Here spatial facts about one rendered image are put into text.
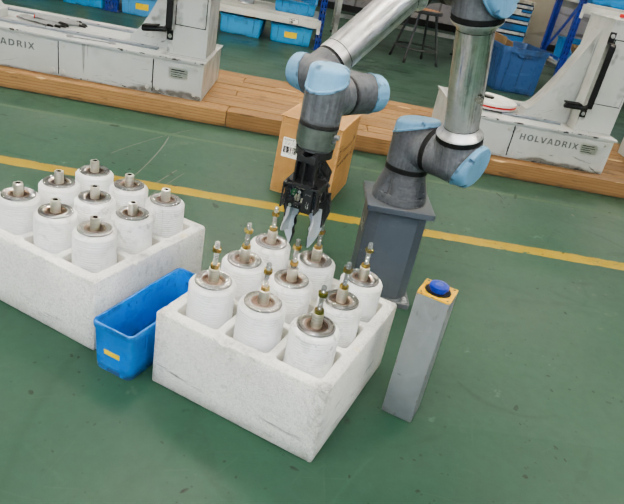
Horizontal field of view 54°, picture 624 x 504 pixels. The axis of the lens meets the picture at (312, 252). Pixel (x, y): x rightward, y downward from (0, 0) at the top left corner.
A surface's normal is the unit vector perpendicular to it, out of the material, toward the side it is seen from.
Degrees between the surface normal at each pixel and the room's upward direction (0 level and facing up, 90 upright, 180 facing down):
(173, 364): 90
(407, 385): 90
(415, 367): 90
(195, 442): 0
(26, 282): 90
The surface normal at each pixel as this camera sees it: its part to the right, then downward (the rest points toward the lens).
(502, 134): -0.02, 0.46
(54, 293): -0.46, 0.34
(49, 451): 0.18, -0.87
